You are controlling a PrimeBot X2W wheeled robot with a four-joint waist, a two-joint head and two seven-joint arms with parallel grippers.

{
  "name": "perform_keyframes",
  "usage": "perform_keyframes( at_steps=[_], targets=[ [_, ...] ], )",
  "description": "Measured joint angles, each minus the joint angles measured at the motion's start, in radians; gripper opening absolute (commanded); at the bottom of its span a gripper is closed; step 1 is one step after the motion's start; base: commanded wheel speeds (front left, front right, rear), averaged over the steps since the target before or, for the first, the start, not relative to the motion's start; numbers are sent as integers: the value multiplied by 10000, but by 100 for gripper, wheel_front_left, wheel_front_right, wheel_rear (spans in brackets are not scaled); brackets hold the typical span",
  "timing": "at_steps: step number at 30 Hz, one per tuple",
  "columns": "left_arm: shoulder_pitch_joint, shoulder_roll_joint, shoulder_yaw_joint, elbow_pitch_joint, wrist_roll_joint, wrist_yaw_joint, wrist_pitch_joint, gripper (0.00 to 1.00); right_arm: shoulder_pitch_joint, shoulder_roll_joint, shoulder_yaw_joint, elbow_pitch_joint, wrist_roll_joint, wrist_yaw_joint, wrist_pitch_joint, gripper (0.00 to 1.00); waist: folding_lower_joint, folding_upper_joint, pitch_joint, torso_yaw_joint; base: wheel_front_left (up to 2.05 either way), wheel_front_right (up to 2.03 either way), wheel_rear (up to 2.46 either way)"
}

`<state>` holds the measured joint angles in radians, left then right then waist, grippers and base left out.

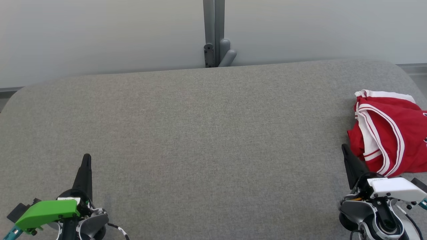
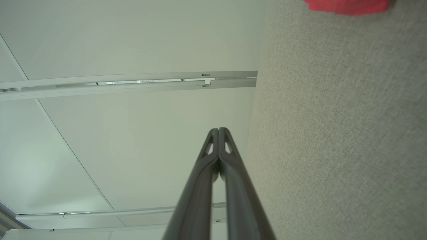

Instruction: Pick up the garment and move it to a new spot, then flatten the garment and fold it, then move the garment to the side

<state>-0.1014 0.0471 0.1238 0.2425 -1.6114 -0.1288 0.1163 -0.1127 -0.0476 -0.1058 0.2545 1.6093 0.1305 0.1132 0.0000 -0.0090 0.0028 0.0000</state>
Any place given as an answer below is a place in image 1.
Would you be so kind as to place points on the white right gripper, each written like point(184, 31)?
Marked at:
point(397, 187)

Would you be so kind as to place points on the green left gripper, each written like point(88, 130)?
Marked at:
point(46, 210)

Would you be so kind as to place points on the red white printed jersey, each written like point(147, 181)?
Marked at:
point(413, 140)

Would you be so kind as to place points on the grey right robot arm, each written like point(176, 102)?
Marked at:
point(353, 210)

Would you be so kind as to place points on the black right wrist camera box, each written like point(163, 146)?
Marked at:
point(419, 184)

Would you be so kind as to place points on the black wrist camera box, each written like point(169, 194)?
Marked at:
point(419, 184)
point(20, 209)

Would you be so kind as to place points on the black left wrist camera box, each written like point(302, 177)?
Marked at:
point(20, 209)

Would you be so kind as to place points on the upright grey metal post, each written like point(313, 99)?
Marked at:
point(218, 20)

